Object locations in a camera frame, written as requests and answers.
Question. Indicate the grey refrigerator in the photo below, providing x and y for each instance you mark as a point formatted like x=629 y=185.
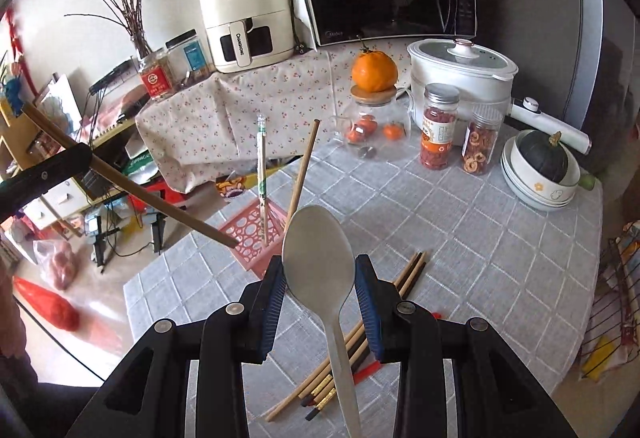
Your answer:
x=576 y=58

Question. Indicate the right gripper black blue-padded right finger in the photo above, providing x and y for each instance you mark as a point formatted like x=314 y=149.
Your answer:
x=496 y=395

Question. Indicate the light wooden chopstick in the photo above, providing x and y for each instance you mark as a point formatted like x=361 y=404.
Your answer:
x=118 y=179

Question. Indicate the black wire storage rack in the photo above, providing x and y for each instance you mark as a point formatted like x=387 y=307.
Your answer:
x=612 y=335

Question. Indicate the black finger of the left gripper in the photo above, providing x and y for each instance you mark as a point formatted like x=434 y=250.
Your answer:
x=27 y=185

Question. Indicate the grey checked tablecloth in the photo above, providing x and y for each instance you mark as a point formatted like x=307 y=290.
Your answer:
x=531 y=275

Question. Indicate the blue-labelled glass jar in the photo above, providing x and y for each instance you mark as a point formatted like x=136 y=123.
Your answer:
x=187 y=60

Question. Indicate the paper-wrapped chopsticks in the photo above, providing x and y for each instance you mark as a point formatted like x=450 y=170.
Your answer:
x=261 y=177

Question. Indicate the jar of red dried fruit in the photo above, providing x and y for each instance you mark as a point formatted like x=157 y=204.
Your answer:
x=439 y=120

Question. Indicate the glass jar with wooden lid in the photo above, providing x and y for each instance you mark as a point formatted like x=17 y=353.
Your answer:
x=374 y=125

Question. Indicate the cream air fryer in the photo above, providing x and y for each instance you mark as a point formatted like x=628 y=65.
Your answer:
x=244 y=34

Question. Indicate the red-labelled glass jar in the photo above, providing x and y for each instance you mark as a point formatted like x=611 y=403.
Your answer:
x=156 y=75

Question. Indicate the large orange fruit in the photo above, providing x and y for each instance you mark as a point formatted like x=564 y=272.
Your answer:
x=374 y=71

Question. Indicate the pink perforated utensil holder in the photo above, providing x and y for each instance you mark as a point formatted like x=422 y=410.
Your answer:
x=246 y=228

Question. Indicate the white plastic spoon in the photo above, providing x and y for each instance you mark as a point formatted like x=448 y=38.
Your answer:
x=319 y=269

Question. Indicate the red plastic spoon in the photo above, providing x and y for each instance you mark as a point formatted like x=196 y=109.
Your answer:
x=410 y=340

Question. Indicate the dark green pumpkin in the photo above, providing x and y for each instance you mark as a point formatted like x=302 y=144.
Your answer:
x=545 y=154

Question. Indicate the white flower-print bowl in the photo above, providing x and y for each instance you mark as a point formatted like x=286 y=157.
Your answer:
x=534 y=182

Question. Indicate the red plastic bag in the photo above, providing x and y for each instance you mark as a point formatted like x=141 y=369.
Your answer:
x=49 y=305

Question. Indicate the floral cloth over cabinet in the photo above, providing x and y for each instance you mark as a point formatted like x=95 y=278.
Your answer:
x=209 y=130

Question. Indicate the dried branches in vase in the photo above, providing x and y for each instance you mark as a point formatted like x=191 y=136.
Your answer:
x=128 y=14

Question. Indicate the brown wooden chopstick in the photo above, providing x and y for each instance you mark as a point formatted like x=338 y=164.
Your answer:
x=319 y=382

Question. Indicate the stacked white plates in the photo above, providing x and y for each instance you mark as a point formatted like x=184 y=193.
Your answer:
x=532 y=200

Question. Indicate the white electric cooking pot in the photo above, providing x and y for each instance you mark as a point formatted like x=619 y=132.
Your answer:
x=480 y=74

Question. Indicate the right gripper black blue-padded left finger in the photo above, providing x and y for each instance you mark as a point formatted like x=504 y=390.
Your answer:
x=145 y=396

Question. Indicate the jar of dried fruit rings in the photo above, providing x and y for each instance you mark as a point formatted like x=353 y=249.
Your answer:
x=480 y=138

